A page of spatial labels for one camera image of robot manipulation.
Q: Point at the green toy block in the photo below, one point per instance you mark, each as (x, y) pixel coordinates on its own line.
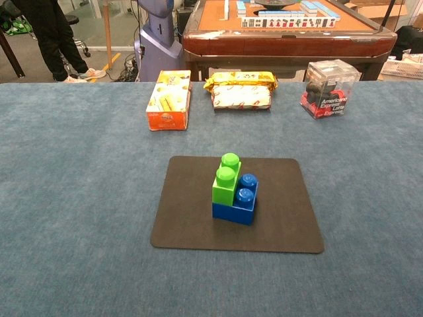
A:
(224, 195)

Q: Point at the blue toy block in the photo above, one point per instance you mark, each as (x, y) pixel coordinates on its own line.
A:
(231, 215)

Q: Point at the white red snack packet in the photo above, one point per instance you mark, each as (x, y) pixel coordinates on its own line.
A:
(241, 97)

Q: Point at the orange biscuit box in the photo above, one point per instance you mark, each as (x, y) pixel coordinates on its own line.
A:
(168, 99)

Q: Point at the yellow snack packet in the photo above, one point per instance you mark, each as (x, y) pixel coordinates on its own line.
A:
(241, 78)

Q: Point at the black rectangular mat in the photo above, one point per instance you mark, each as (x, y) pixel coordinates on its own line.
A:
(281, 214)

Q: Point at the clear coffee capsule box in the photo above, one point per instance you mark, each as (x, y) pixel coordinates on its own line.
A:
(327, 95)

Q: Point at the brown mahjong table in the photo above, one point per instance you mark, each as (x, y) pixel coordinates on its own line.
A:
(281, 43)

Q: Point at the blue table cloth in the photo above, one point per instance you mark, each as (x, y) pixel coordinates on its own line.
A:
(66, 198)

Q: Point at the row of mahjong tiles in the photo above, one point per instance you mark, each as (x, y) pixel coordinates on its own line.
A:
(287, 22)

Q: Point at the black wheeled stool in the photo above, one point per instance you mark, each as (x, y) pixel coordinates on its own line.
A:
(77, 33)

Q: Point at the person in black trousers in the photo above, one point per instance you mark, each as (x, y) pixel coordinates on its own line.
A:
(53, 33)

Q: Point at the white plastic basket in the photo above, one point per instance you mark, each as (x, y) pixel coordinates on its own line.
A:
(403, 69)

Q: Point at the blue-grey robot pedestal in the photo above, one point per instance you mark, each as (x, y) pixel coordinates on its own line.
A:
(158, 49)

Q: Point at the wooden post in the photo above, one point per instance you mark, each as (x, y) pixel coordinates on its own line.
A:
(107, 33)

